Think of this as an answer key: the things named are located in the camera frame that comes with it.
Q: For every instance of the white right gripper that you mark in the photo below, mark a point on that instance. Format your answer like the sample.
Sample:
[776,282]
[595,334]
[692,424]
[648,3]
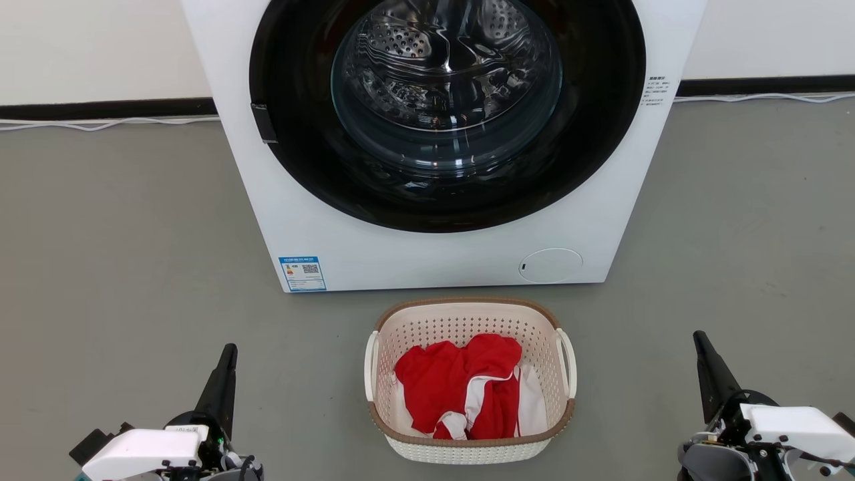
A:
[795,424]

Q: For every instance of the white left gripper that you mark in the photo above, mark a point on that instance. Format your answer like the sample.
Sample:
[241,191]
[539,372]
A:
[143,454]

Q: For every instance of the cream perforated laundry basket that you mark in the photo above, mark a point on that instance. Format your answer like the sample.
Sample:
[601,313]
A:
[461,321]

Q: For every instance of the blue energy label sticker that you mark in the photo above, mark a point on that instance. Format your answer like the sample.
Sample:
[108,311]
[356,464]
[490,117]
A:
[302,274]

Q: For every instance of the round white filter cover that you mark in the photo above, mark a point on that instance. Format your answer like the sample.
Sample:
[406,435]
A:
[551,265]

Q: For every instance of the red garment with white trim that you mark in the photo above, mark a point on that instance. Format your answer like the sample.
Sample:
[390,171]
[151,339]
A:
[434,381]

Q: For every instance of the white front-load washing machine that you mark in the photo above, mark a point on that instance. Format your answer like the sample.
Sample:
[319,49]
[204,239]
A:
[401,260]

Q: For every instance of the round black glass washer door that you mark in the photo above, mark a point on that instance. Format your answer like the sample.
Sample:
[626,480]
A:
[300,167]

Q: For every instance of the small printed text label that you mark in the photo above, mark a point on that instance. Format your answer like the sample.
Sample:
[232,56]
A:
[658,90]

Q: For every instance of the steel washer drum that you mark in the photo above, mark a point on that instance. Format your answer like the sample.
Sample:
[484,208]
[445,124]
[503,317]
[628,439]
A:
[441,73]

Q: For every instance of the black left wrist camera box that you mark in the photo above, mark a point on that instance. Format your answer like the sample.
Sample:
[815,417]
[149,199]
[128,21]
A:
[93,444]

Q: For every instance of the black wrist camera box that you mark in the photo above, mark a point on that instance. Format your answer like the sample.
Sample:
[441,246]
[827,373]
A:
[93,444]
[847,422]

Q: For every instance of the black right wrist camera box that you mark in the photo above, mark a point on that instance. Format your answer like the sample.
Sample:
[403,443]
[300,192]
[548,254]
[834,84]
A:
[847,422]

